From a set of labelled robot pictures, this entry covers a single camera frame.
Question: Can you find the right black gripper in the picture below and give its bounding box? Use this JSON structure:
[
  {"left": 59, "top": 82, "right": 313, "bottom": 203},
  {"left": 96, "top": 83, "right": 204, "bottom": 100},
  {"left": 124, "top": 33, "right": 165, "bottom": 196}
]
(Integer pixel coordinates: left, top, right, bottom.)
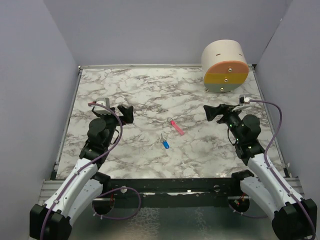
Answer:
[{"left": 204, "top": 103, "right": 244, "bottom": 143}]

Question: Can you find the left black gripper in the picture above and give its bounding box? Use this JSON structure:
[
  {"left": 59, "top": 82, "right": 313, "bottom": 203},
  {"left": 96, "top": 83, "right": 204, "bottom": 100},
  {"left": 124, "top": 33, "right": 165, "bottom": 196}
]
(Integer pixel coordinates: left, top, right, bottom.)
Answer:
[{"left": 97, "top": 105, "right": 133, "bottom": 148}]

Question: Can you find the pink tag metal keyring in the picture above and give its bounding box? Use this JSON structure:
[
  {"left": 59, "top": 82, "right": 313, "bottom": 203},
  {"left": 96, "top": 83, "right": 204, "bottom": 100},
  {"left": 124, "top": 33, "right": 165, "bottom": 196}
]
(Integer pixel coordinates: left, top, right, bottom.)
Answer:
[{"left": 167, "top": 117, "right": 185, "bottom": 136}]

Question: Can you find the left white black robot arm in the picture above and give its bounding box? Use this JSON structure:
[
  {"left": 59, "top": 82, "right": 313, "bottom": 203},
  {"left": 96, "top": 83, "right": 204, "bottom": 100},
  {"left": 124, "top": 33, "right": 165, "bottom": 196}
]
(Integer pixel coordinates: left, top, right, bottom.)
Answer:
[{"left": 29, "top": 101, "right": 134, "bottom": 240}]

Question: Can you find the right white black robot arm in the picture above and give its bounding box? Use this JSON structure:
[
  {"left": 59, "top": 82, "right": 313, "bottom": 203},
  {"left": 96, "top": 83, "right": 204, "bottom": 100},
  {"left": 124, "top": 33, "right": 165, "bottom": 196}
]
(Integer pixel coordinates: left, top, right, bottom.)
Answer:
[{"left": 203, "top": 104, "right": 318, "bottom": 240}]

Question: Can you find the blue tag silver key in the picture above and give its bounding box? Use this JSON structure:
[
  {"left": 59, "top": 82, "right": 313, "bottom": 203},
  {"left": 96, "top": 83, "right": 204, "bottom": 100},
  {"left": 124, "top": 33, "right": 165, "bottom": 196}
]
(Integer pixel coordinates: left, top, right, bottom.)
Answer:
[{"left": 160, "top": 133, "right": 170, "bottom": 149}]

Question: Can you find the beige cylinder striped key holder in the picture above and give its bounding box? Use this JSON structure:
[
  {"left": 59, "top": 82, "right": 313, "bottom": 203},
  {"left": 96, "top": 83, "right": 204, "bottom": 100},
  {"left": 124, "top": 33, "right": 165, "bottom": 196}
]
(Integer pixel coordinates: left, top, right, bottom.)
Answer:
[{"left": 201, "top": 39, "right": 249, "bottom": 93}]

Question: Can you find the black front mounting bar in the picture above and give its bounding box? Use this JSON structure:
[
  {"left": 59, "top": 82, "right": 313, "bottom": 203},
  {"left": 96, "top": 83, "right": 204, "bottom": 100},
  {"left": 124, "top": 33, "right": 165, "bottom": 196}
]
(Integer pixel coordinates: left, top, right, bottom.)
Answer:
[{"left": 92, "top": 172, "right": 261, "bottom": 208}]

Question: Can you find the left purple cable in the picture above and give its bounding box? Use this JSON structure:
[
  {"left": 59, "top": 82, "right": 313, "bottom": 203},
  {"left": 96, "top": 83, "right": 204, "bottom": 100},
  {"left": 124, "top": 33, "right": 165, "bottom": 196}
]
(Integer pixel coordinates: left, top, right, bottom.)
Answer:
[{"left": 39, "top": 101, "right": 142, "bottom": 240}]

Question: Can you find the purple cable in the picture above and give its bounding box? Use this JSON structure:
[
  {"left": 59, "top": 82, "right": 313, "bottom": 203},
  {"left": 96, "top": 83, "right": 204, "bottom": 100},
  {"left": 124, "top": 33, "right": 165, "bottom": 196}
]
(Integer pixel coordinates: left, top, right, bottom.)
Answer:
[
  {"left": 39, "top": 101, "right": 142, "bottom": 240},
  {"left": 229, "top": 98, "right": 316, "bottom": 240}
]

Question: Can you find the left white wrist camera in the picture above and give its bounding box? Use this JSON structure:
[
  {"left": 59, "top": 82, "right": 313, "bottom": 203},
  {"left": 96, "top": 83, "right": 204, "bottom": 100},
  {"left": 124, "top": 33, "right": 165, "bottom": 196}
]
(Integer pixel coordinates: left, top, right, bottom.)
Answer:
[{"left": 88, "top": 97, "right": 111, "bottom": 115}]

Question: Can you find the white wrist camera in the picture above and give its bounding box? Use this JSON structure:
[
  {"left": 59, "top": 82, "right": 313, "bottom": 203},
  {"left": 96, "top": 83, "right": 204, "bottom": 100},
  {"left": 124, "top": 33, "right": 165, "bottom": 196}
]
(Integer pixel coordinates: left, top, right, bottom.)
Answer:
[
  {"left": 231, "top": 94, "right": 252, "bottom": 112},
  {"left": 88, "top": 97, "right": 111, "bottom": 115}
]

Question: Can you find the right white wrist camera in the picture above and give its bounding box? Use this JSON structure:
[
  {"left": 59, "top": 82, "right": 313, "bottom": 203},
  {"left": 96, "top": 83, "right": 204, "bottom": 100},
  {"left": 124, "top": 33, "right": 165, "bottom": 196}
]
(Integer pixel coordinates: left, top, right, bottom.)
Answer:
[{"left": 231, "top": 94, "right": 252, "bottom": 112}]

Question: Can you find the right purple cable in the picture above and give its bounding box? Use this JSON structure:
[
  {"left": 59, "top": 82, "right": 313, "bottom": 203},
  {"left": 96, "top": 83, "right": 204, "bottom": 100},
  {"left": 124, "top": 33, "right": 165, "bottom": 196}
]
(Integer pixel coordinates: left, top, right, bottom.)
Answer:
[{"left": 229, "top": 98, "right": 316, "bottom": 240}]

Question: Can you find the aluminium table frame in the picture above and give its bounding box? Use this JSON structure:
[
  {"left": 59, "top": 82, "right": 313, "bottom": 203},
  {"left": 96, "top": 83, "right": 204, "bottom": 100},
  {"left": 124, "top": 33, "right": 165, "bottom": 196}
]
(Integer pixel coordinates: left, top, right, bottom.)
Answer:
[{"left": 27, "top": 63, "right": 320, "bottom": 240}]

